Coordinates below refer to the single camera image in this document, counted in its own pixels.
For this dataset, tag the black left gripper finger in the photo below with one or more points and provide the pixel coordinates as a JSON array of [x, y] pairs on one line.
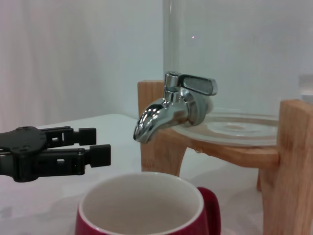
[[88, 135], [100, 155]]

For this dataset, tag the wooden dispenser stand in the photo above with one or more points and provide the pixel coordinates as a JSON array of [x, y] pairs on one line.
[[291, 159]]

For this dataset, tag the red cup with white inside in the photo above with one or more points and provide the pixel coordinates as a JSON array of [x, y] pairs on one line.
[[146, 208]]

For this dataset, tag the chrome faucet with lever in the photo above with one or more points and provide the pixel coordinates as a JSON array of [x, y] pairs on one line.
[[166, 110]]

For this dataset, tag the clear glass water dispenser jar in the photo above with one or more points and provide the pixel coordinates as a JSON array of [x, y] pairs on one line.
[[244, 61]]

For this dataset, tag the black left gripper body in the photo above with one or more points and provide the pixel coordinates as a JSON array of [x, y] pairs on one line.
[[22, 139]]

